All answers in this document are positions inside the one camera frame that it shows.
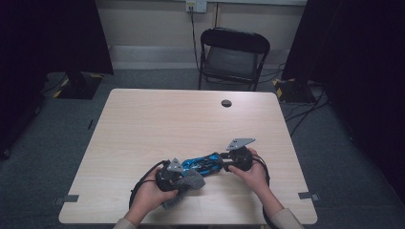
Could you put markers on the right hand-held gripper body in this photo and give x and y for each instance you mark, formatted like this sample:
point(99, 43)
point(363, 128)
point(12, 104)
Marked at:
point(240, 157)

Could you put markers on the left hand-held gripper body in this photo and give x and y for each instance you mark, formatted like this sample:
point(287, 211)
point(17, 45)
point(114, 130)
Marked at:
point(170, 178)

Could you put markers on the blue toy car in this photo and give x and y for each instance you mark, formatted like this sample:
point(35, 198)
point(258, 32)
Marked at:
point(203, 163)

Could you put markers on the person's right hand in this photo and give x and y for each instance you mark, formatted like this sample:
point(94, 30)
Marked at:
point(256, 178)

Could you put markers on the person's left hand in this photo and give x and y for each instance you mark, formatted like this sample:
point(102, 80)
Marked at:
point(146, 197)

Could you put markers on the grey tape strip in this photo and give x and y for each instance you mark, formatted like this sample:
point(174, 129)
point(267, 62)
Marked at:
point(68, 199)
point(307, 196)

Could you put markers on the black stand base striped tape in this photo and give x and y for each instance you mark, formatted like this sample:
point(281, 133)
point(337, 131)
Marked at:
point(293, 90)
point(78, 87)

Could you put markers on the black folding chair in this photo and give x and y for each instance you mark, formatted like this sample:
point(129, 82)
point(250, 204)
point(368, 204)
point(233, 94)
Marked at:
point(234, 60)

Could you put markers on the dark curtain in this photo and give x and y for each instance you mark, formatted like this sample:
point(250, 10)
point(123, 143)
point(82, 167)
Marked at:
point(38, 47)
point(359, 63)

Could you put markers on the white wall socket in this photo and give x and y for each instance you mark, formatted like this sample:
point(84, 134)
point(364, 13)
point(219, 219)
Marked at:
point(196, 5)

